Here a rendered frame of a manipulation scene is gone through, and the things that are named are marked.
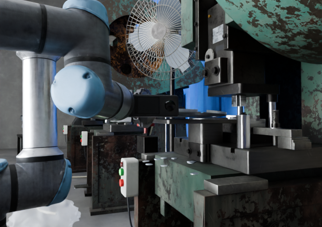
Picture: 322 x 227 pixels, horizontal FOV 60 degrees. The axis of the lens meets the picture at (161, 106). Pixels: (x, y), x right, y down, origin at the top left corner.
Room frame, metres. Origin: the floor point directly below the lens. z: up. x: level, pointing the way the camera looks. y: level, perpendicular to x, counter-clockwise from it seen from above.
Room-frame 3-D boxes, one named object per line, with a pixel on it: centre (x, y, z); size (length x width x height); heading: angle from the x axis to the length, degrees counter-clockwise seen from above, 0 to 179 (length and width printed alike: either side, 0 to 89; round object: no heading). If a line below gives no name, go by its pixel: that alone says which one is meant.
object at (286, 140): (0.80, -0.34, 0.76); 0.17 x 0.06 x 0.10; 22
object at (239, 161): (0.96, -0.27, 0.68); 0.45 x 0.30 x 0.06; 22
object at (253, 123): (0.96, -0.27, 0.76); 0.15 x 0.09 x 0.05; 22
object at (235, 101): (0.95, -0.26, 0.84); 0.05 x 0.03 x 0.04; 22
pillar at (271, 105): (0.90, -0.36, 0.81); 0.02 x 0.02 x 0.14
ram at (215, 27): (0.94, -0.23, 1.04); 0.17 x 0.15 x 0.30; 112
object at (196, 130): (0.89, -0.11, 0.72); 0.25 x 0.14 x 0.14; 112
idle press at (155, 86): (2.70, 0.03, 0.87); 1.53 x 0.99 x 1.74; 110
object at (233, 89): (0.96, -0.28, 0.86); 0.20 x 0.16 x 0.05; 22
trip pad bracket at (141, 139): (1.16, 0.06, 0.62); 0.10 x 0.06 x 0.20; 22
